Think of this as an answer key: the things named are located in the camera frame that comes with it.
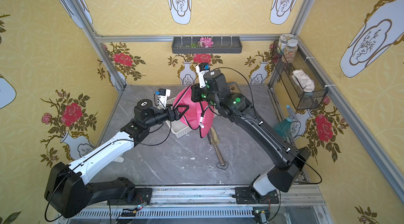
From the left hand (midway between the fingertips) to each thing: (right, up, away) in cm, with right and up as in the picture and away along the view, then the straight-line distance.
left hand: (181, 104), depth 75 cm
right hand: (+8, +10, -7) cm, 14 cm away
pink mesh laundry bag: (+9, -4, -7) cm, 12 cm away
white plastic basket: (-5, -15, +21) cm, 26 cm away
